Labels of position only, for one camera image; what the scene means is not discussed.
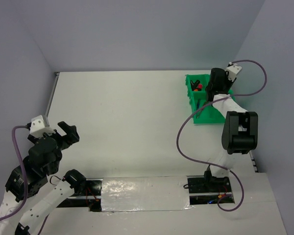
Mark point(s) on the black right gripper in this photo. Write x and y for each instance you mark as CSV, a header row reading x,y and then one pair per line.
x,y
231,83

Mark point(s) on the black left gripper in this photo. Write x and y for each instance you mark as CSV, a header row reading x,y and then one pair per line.
x,y
71,137

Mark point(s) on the blue cap black highlighter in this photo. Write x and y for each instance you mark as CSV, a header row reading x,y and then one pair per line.
x,y
194,84

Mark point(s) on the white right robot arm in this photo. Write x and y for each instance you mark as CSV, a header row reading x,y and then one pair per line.
x,y
240,130

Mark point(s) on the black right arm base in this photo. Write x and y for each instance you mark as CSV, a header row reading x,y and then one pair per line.
x,y
208,189

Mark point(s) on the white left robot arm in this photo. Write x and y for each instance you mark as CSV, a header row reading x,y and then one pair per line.
x,y
20,211

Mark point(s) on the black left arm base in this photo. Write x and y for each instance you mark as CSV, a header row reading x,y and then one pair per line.
x,y
90,199

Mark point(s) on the green compartment organizer tray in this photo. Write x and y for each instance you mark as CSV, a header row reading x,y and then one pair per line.
x,y
210,115

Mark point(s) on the silver tape sheet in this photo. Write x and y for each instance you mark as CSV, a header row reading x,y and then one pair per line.
x,y
143,194

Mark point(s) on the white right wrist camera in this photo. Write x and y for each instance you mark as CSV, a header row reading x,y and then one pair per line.
x,y
232,71

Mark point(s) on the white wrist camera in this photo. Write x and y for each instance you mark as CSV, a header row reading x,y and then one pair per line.
x,y
232,71
39,126

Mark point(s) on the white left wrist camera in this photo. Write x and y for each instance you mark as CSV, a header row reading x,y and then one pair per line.
x,y
39,126

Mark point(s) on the left aluminium table rail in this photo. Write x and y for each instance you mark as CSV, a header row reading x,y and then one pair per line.
x,y
30,137

